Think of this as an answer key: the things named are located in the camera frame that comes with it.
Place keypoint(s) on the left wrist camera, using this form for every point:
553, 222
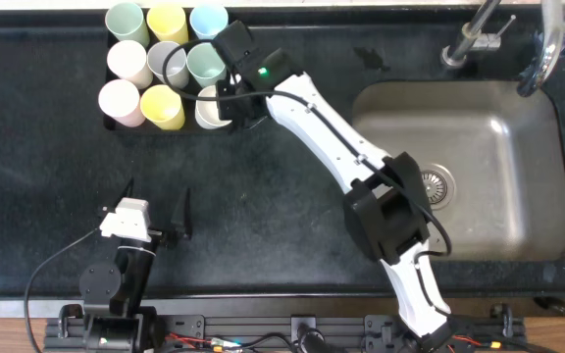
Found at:
128, 220

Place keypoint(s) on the yellow cup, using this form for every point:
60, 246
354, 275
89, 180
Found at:
161, 104
166, 20

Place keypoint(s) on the steel tap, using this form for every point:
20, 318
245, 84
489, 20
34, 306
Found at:
459, 46

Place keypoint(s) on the black tray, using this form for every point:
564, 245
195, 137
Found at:
189, 115

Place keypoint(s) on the pink cup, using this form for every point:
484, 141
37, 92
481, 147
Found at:
118, 98

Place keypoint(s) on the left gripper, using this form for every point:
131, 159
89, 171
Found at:
163, 236

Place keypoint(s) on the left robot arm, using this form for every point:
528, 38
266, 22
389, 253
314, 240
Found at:
100, 284

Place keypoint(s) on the white cup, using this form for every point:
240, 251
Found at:
207, 114
127, 60

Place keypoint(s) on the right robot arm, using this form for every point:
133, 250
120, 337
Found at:
322, 132

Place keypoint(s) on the green cup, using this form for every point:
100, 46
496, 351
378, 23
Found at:
125, 19
204, 64

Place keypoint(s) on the grey cup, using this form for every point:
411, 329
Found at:
172, 68

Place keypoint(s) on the blue cup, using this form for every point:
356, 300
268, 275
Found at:
206, 19

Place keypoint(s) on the steel sink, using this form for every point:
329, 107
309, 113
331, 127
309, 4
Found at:
498, 137

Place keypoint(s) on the mounting rail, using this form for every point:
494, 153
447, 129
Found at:
253, 328

